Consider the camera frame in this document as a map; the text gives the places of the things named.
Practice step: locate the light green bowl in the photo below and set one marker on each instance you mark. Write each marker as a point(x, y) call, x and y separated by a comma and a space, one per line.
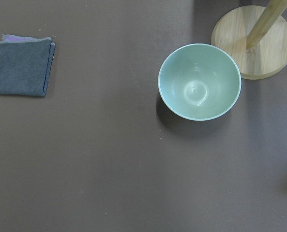
point(199, 82)

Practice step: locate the grey folded cloth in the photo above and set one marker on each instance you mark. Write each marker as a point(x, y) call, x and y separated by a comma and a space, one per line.
point(25, 65)

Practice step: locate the wooden cup tree stand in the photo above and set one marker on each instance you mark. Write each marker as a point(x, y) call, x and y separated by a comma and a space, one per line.
point(255, 37)

